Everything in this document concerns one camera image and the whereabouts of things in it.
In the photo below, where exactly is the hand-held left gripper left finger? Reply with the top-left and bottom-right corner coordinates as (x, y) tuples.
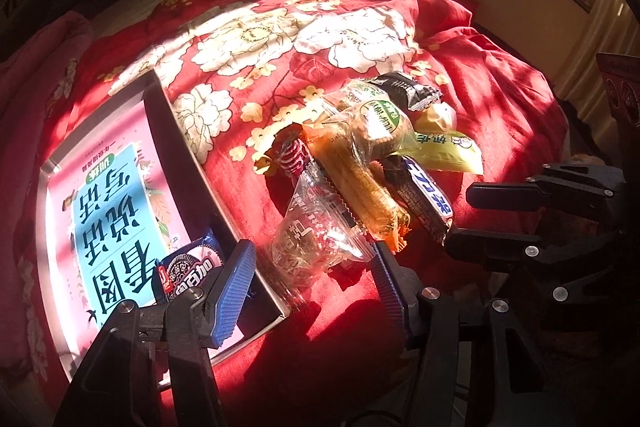
(52, 238), (258, 427)

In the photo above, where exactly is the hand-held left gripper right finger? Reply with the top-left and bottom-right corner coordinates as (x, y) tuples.
(372, 241), (556, 427)

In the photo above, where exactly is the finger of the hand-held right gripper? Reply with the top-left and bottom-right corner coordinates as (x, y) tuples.
(444, 227), (618, 305)
(466, 162), (626, 212)

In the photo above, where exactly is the sandwich cookie packet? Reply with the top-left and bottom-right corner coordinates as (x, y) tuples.
(155, 229), (224, 303)

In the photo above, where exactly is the yellow snack packet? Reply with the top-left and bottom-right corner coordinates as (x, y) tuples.
(400, 129), (485, 175)

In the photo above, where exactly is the brown chocolate bar packet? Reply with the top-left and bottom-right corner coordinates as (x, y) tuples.
(382, 154), (456, 248)

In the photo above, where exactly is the clear pastry packet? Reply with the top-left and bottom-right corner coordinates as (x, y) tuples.
(270, 167), (381, 308)

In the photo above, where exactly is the long orange snack packet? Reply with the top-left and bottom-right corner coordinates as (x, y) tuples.
(300, 117), (413, 253)

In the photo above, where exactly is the box with pink book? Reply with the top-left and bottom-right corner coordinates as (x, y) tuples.
(37, 69), (291, 383)

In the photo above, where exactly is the black snack packet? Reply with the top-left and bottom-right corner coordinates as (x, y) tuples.
(370, 72), (443, 112)

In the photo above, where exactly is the round cake clear packet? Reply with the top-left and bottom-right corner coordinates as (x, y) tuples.
(320, 79), (426, 158)

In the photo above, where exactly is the red white striped candy packet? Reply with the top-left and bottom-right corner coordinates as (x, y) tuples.
(255, 127), (313, 178)

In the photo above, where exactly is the red floral blanket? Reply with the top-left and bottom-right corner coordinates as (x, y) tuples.
(65, 0), (568, 427)

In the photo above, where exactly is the pink picture book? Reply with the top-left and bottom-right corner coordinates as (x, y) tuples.
(47, 107), (241, 353)

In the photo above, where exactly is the red printed carton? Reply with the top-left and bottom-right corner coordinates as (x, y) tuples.
(596, 52), (640, 132)

